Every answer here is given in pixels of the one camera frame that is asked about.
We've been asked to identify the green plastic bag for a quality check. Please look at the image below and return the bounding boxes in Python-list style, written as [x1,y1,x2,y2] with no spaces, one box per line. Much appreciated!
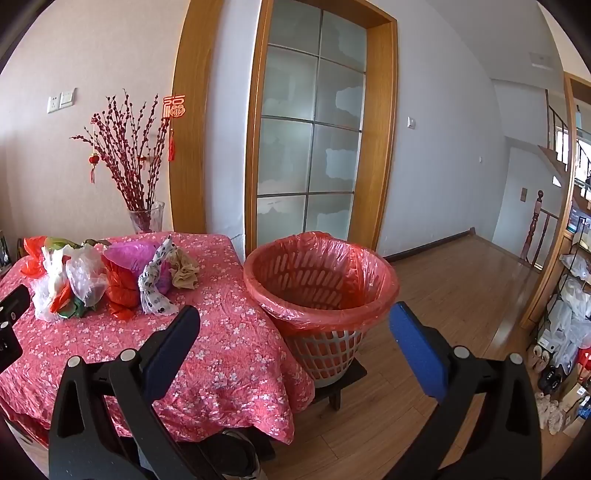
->
[55,298,88,319]

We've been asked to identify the frosted glass sliding door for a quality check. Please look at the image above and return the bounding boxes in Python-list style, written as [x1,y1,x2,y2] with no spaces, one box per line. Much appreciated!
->
[256,7,368,245]

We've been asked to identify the red berry branches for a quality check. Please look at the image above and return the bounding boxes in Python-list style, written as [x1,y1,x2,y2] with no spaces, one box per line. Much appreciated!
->
[70,90,171,232]

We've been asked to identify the person's sneaker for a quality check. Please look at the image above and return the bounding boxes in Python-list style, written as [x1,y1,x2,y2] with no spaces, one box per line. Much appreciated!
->
[217,429,265,480]

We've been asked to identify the wooden staircase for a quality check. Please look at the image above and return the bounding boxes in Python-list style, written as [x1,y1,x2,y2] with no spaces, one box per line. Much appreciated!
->
[538,90,591,186]

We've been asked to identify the black metal shelf rack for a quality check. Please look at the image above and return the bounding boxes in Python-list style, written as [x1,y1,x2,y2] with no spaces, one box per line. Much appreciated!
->
[526,194,591,352]

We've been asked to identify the clear plastic bag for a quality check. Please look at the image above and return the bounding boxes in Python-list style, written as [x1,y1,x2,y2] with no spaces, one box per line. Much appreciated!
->
[65,244,109,309]

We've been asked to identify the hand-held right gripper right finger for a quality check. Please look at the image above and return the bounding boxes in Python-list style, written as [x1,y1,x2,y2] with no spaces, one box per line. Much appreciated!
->
[389,301,542,480]

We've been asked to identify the dark wooden stool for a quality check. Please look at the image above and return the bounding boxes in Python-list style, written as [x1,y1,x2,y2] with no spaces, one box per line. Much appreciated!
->
[314,357,368,411]

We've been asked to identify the pile of white bags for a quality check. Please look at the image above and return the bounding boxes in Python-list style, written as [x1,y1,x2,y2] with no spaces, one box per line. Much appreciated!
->
[545,254,591,366]

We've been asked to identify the red floral tablecloth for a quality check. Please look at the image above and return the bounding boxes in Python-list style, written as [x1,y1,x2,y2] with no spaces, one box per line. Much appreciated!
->
[0,232,315,446]

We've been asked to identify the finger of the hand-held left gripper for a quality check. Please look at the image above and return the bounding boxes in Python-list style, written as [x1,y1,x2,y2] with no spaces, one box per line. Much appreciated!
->
[0,284,31,372]

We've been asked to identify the wooden wall trim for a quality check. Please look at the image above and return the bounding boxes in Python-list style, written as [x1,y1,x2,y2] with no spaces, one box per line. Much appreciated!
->
[168,0,217,232]

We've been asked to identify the clear glass vase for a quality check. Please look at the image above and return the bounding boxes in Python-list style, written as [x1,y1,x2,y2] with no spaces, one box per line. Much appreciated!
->
[127,200,165,234]

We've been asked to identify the wooden newel post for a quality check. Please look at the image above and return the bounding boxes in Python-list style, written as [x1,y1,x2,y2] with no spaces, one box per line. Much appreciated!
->
[521,190,546,265]

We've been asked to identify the olive plastic bag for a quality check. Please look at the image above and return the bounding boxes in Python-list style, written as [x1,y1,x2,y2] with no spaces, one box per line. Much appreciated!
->
[48,236,112,250]

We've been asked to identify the white fluffy slippers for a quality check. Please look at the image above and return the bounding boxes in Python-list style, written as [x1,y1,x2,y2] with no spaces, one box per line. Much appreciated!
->
[536,392,573,435]

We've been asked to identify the white plastic bag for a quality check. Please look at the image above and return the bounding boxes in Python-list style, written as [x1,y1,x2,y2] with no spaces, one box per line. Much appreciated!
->
[30,244,75,321]

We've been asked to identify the wooden door frame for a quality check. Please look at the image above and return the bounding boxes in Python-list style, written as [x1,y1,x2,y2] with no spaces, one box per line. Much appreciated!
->
[244,0,399,259]

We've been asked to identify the black shoe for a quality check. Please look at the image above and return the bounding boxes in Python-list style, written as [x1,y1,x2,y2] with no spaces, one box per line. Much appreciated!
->
[538,367,565,396]

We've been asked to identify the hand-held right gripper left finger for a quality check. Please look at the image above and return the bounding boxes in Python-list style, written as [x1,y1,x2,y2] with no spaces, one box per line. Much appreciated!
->
[48,305,204,480]

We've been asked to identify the magenta plastic bag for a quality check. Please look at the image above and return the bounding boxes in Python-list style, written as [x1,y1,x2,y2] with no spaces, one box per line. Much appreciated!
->
[104,240,160,278]

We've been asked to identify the orange red plastic bag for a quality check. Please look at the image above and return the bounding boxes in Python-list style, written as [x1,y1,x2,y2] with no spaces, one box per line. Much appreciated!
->
[102,251,141,319]

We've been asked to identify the cardboard box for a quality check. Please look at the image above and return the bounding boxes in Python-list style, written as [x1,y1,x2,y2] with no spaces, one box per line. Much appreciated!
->
[554,369,591,437]

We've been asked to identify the red hanging character ornament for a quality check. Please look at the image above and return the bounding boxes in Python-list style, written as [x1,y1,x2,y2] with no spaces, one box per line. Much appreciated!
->
[163,95,189,162]

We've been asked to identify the tan slippers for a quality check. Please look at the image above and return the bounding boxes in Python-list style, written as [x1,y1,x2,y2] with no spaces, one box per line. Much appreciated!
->
[531,346,556,373]

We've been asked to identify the wooden stair railing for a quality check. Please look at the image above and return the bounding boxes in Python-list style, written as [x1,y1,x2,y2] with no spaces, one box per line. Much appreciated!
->
[538,210,562,271]

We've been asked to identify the white slatted plastic wastebasket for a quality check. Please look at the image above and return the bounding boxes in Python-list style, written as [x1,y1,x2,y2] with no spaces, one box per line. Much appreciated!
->
[243,232,400,388]

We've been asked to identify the wooden doorway frame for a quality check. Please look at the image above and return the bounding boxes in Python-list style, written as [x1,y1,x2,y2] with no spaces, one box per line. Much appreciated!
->
[522,74,591,329]

